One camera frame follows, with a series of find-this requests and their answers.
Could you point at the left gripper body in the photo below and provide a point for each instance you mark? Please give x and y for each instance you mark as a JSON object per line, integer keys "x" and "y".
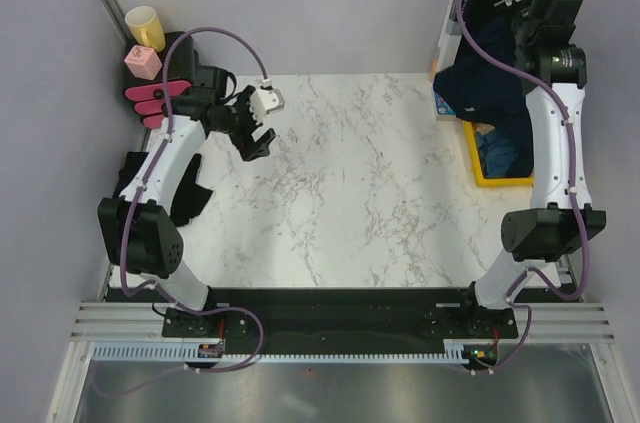
{"x": 237, "y": 119}

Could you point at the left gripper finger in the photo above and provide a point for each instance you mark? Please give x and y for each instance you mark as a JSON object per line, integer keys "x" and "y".
{"x": 262, "y": 144}
{"x": 248, "y": 148}

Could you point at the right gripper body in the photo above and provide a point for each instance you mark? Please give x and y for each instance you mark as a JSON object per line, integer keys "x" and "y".
{"x": 523, "y": 27}

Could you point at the navy blue t shirt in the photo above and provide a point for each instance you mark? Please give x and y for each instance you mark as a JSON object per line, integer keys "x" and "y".
{"x": 489, "y": 98}

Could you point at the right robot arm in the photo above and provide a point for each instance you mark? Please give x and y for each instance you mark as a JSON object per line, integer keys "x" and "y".
{"x": 550, "y": 239}

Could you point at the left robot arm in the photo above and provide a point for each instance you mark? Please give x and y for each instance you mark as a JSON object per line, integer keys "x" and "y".
{"x": 139, "y": 235}

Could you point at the folded black t shirt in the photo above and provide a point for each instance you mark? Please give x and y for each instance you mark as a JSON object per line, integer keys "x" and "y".
{"x": 190, "y": 198}

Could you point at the black pink drawer unit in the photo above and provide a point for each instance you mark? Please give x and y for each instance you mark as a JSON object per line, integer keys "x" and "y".
{"x": 146, "y": 96}

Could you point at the pink cube box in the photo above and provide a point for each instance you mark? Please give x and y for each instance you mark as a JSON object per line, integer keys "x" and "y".
{"x": 143, "y": 62}

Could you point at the blue small book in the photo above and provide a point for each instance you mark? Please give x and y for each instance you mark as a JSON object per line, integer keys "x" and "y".
{"x": 443, "y": 111}

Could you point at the yellow mug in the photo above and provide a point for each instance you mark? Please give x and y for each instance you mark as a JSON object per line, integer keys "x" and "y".
{"x": 146, "y": 27}

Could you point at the yellow plastic bin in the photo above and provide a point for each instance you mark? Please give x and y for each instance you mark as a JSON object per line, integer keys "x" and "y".
{"x": 480, "y": 179}

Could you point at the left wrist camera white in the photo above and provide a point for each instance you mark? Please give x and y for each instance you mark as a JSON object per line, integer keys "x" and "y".
{"x": 264, "y": 102}

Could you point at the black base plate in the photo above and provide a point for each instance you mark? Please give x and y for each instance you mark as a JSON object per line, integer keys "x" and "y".
{"x": 351, "y": 322}

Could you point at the left cable duct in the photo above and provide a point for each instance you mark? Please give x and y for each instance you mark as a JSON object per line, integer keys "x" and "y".
{"x": 159, "y": 351}

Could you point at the cable duct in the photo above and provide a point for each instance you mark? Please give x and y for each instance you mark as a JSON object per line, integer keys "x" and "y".
{"x": 485, "y": 353}
{"x": 159, "y": 351}

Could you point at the right cable duct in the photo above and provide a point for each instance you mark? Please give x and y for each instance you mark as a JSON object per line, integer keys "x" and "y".
{"x": 485, "y": 353}

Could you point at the aluminium rail frame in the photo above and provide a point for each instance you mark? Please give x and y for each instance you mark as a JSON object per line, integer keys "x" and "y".
{"x": 540, "y": 317}

